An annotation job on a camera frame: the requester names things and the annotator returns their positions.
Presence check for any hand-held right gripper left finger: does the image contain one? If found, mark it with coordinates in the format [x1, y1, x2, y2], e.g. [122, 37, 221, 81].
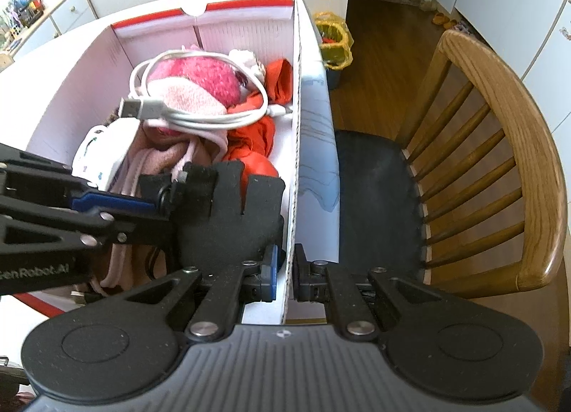
[126, 245, 286, 342]

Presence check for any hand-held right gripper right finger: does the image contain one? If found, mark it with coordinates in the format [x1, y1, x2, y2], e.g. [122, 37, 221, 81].
[292, 243, 447, 338]

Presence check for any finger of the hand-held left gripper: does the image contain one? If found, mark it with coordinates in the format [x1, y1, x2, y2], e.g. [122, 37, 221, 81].
[0, 141, 157, 217]
[0, 203, 180, 258]

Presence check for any black cable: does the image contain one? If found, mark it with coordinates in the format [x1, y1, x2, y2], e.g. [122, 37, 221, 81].
[71, 169, 190, 306]

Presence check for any black knit glove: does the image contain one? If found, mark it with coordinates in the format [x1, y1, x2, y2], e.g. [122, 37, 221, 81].
[139, 160, 286, 274]

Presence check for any white cardboard box red rim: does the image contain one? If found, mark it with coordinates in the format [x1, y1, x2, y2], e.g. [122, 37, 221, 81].
[0, 0, 331, 321]

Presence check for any white usb cable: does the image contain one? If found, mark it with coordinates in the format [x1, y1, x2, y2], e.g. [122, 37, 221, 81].
[120, 50, 293, 132]

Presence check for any pink fleece garment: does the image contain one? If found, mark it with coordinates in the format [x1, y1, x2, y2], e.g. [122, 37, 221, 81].
[100, 82, 228, 290]

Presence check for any red cloth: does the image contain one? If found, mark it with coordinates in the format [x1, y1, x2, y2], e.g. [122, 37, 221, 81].
[221, 59, 295, 181]

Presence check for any pink knit hat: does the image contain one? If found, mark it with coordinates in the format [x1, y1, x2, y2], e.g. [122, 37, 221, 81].
[147, 57, 244, 107]

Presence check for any small white plush toy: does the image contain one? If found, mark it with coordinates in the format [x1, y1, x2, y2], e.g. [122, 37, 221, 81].
[227, 49, 268, 83]

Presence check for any printed table mat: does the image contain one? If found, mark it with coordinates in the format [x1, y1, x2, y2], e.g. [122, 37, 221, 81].
[300, 60, 340, 261]

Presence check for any white drawer unit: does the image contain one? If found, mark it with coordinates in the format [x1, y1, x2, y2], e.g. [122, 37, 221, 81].
[0, 0, 99, 71]

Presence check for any clutter of toys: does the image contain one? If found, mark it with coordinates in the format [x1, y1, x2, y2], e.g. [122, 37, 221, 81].
[0, 0, 47, 38]

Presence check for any yellow plastic bag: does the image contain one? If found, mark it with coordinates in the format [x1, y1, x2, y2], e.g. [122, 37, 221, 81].
[312, 11, 354, 71]

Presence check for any curved-back wooden chair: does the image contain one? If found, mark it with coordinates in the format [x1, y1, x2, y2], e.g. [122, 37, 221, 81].
[334, 29, 567, 299]

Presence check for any white sticker-covered cabinet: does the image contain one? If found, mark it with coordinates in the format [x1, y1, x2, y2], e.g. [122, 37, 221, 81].
[520, 0, 571, 132]

